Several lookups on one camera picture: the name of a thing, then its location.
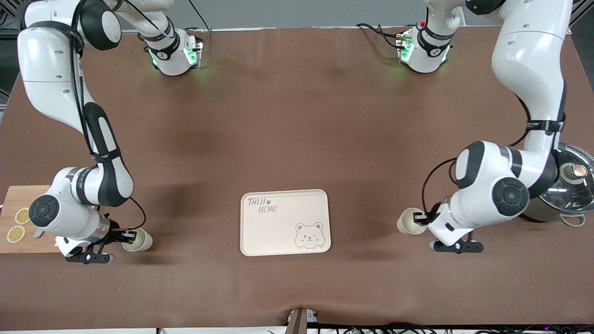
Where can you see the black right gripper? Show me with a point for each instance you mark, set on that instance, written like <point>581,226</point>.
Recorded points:
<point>115,234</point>

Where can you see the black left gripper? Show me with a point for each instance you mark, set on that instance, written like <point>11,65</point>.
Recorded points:
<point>435,215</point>

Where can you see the white paper cup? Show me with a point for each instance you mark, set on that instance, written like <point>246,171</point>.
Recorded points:
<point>143,240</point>
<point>407,222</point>

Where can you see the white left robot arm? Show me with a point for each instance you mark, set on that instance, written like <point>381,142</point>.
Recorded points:
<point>529,55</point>

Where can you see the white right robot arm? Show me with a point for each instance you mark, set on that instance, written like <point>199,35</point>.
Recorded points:
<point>51,69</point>

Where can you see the cream bear print tray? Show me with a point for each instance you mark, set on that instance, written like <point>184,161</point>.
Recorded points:
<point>283,227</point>

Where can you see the grey plastic knife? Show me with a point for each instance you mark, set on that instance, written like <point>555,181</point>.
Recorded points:
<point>38,233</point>

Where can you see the yellow lemon slice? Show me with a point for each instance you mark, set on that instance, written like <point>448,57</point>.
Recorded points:
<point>16,234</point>
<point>22,215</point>

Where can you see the bamboo cutting board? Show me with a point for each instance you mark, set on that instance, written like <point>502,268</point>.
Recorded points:
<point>14,199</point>

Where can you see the brown table cover mat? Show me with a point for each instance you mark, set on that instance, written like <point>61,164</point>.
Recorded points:
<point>287,116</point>

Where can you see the metal table edge bracket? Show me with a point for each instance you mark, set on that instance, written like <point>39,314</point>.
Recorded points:
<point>299,321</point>

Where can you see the aluminium frame profile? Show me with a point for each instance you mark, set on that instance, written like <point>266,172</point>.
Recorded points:
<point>582,11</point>
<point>9,16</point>

